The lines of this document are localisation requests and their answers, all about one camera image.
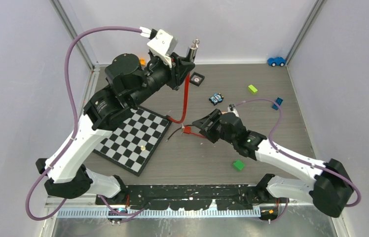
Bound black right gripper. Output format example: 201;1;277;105
192;109;236;145

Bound red cable lock chrome cylinder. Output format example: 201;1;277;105
167;38;200;124

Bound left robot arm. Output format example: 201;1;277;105
36;53;195;204

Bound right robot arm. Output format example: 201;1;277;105
192;109;354;218

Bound black square framed box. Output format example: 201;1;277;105
189;72;205;86

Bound blue owl toy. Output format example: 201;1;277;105
209;93;224;106

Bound dark green cube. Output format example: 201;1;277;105
232;160;246;171

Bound lime green block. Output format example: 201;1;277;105
248;84;258;94

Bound blue lego brick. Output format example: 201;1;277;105
272;97;283;110

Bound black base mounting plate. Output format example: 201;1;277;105
95;184;290;212

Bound black white checkerboard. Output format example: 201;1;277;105
93;106;172;176

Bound blue toy car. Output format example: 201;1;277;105
267;57;287;67

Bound small red cable padlock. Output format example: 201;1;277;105
181;126;206;138

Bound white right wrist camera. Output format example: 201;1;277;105
227;104;239;117

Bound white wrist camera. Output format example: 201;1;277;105
227;104;239;117
147;29;178;69

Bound small black cable padlock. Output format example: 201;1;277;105
166;124;204;142

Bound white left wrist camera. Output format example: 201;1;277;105
147;29;178;69

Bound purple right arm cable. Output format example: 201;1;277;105
233;98;362;208

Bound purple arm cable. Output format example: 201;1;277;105
25;26;152;222
233;98;362;208

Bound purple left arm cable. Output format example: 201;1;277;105
25;26;152;222

